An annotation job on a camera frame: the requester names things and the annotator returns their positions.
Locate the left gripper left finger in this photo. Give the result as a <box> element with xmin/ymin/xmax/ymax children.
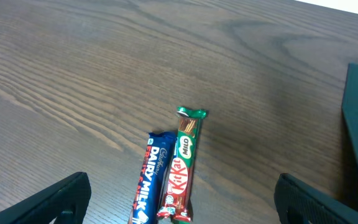
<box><xmin>0</xmin><ymin>172</ymin><xmax>91</xmax><ymax>224</ymax></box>

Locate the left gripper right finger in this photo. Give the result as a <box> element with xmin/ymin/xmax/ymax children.
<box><xmin>273</xmin><ymin>173</ymin><xmax>358</xmax><ymax>224</ymax></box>

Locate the blue Dairy Milk bar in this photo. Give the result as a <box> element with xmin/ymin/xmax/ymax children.
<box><xmin>128</xmin><ymin>131</ymin><xmax>176</xmax><ymax>224</ymax></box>

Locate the red green KitKat bar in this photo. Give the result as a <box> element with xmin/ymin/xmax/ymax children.
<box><xmin>157</xmin><ymin>106</ymin><xmax>208</xmax><ymax>224</ymax></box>

